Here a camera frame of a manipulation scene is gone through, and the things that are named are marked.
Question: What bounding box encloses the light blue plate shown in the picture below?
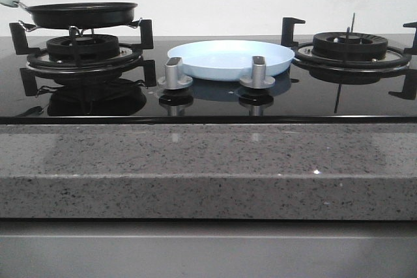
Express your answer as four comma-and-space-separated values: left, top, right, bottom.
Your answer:
167, 40, 295, 81

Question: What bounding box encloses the black frying pan green handle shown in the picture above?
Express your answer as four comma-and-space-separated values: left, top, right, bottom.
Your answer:
1, 0, 137, 29

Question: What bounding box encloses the silver left stove knob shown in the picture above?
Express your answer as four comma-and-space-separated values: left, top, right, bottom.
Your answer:
157, 57, 193, 90

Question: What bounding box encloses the silver stove knob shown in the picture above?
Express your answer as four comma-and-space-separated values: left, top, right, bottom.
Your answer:
239, 56, 276, 89
157, 57, 193, 90

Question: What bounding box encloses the silver right stove knob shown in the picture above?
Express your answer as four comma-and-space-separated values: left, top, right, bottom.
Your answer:
239, 56, 276, 89

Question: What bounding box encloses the black left pan support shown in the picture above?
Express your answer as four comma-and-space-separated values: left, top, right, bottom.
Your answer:
9, 20, 154, 96

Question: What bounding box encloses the black pan support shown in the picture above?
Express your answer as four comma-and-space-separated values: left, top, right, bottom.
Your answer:
9, 20, 154, 96
281, 17, 416, 100

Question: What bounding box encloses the black right gas burner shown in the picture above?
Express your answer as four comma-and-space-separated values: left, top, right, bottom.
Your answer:
311, 31, 388, 61

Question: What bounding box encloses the black gas burner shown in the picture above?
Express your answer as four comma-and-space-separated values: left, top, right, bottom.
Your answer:
311, 31, 388, 61
46, 34, 120, 62

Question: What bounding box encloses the black left gas burner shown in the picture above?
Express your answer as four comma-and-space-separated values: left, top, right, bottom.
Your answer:
46, 34, 120, 62

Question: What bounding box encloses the black glass cooktop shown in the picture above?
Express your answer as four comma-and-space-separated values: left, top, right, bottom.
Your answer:
1, 36, 416, 124

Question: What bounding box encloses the black right pan support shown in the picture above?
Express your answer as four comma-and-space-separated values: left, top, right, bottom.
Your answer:
281, 17, 416, 100

